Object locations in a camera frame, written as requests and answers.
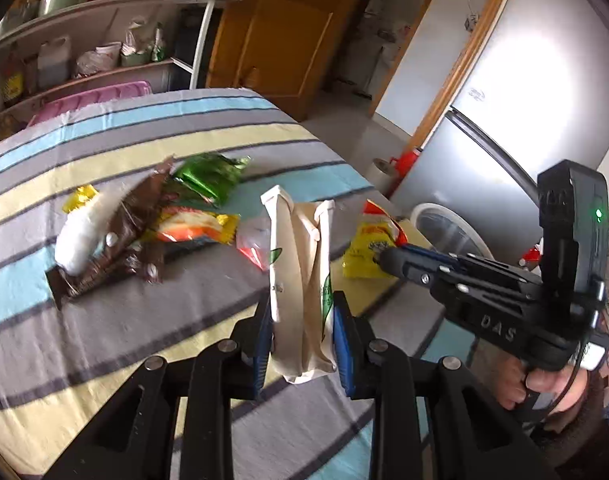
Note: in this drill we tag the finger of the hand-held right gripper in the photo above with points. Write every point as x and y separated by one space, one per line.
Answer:
434 254
409 267

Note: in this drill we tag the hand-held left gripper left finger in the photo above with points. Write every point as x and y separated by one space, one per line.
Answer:
262 355

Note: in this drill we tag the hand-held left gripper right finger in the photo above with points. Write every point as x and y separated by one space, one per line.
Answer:
343 345

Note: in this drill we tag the white round trash bin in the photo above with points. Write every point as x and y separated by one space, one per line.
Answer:
418 217

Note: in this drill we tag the green snack packet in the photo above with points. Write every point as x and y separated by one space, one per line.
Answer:
209 175

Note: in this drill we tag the person's right forearm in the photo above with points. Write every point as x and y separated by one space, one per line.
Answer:
579 440

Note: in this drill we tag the person's right hand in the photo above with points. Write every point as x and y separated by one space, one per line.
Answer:
509 382

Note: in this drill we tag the translucent bin liner bag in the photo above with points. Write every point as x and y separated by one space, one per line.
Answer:
452 234

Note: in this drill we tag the red plastic bag with goods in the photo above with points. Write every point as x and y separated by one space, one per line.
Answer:
532 255

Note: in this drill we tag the white paper roll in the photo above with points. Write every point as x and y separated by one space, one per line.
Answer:
382 172

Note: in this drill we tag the red plastic jug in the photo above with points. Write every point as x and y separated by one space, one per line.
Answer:
407 161

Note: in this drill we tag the red thin plastic bag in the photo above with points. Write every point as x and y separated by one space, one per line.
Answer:
254 245

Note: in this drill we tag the orange yellow noodle packet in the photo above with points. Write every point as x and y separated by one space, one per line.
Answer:
194 227

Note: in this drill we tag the silver refrigerator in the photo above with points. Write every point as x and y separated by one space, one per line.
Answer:
509 110

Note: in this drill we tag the brown snack packet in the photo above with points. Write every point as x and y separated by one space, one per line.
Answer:
129 220

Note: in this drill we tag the white yellow snack packet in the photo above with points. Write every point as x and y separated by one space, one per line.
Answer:
79 240

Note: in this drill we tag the small yellow wrapper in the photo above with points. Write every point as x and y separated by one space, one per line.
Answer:
79 199

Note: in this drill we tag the striped cloth covered table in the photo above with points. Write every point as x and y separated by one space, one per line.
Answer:
134 130

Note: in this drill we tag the wooden door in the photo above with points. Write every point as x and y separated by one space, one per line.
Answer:
284 35

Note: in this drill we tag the plastic bags with food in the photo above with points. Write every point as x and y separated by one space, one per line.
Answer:
139 42

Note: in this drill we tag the white plastic jug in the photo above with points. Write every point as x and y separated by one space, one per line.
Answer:
54 62

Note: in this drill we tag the yellow label bottle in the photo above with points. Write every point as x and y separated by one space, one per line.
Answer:
12 82

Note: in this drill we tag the white metal shelf rack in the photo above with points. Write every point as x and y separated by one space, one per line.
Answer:
109 7

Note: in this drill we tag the green basin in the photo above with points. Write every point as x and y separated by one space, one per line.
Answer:
67 1

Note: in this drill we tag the metal pot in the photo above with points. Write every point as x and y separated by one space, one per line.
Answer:
14 19

